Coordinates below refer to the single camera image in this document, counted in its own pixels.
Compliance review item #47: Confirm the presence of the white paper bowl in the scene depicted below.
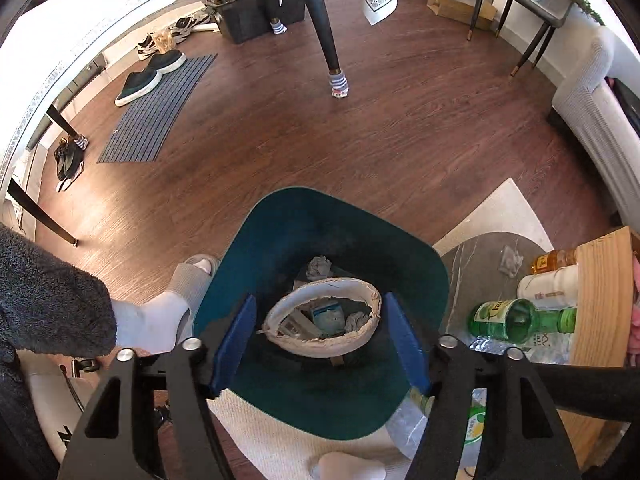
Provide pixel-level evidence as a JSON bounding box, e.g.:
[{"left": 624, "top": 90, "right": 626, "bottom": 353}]
[{"left": 262, "top": 278, "right": 382, "bottom": 359}]

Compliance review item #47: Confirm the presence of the dark fuzzy sleeve forearm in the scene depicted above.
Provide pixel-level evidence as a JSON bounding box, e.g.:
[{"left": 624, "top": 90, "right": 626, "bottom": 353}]
[{"left": 1, "top": 226, "right": 116, "bottom": 364}]

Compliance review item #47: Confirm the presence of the dark green trash bin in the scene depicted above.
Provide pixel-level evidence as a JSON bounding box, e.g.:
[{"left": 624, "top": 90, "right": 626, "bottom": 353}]
[{"left": 193, "top": 188, "right": 449, "bottom": 441}]

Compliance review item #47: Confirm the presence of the white sock foot in slipper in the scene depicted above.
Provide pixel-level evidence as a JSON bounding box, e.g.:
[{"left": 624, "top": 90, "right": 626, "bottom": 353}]
[{"left": 112, "top": 254, "right": 219, "bottom": 354}]

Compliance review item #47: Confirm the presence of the green glass bottle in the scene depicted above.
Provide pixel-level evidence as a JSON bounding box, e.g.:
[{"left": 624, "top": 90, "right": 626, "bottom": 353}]
[{"left": 468, "top": 299, "right": 577, "bottom": 344}]

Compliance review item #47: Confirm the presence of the cream floor rug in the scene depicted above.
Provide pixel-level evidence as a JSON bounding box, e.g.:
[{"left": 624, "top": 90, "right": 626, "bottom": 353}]
[{"left": 208, "top": 179, "right": 552, "bottom": 479}]

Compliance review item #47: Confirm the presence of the white plastic bottle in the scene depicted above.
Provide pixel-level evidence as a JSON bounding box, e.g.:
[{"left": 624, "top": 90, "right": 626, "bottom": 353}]
[{"left": 518, "top": 264, "right": 579, "bottom": 309}]

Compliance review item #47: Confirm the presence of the amber tea bottle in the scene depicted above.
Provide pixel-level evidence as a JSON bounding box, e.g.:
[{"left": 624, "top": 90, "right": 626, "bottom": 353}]
[{"left": 530, "top": 249, "right": 577, "bottom": 274}]

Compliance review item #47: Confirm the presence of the wooden round side shelf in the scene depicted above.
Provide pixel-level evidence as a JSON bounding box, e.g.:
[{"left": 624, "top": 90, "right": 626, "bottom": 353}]
[{"left": 545, "top": 226, "right": 639, "bottom": 470}]

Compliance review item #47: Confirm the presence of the grey striped floor mat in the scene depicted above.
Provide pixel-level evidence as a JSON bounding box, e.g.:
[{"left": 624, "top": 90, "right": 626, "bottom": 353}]
[{"left": 98, "top": 54, "right": 218, "bottom": 164}]

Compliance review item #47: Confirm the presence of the black table leg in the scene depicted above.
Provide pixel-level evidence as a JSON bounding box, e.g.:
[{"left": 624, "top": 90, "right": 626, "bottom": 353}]
[{"left": 305, "top": 0, "right": 349, "bottom": 99}]

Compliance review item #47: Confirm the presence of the black white slip-on shoe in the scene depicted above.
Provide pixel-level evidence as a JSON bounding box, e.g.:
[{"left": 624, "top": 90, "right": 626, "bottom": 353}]
[{"left": 114, "top": 68, "right": 162, "bottom": 107}]

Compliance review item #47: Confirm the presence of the grey fabric armchair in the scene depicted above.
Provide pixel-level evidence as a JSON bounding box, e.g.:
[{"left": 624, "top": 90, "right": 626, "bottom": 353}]
[{"left": 552, "top": 26, "right": 639, "bottom": 229}]

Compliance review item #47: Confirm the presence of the cardboard box on floor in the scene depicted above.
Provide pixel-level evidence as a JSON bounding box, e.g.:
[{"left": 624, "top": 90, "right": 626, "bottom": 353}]
[{"left": 426, "top": 0, "right": 497, "bottom": 30}]

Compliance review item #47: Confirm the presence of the grey dining chair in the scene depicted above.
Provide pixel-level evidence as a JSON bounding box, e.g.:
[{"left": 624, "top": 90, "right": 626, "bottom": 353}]
[{"left": 466, "top": 0, "right": 576, "bottom": 77}]

